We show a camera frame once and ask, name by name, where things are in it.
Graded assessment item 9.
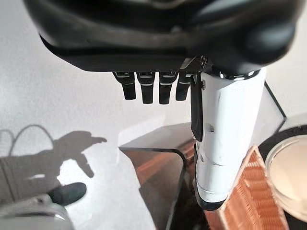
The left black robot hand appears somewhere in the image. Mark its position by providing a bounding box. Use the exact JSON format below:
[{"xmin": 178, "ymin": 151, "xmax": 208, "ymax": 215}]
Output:
[{"xmin": 23, "ymin": 0, "xmax": 296, "ymax": 212}]

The round glass washing machine door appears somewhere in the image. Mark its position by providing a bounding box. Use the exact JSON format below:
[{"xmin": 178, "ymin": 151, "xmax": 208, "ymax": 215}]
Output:
[{"xmin": 258, "ymin": 124, "xmax": 307, "ymax": 217}]

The brown acrylic stool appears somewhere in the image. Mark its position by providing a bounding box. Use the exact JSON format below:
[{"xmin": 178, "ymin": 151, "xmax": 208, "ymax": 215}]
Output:
[{"xmin": 118, "ymin": 143, "xmax": 200, "ymax": 230}]

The left silver robot leg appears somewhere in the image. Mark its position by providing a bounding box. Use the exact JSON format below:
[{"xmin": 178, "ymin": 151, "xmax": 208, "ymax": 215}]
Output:
[{"xmin": 0, "ymin": 182, "xmax": 87, "ymax": 230}]

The rectangular wicker laundry basket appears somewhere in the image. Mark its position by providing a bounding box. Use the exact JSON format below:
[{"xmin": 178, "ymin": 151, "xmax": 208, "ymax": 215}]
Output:
[{"xmin": 221, "ymin": 144, "xmax": 289, "ymax": 230}]

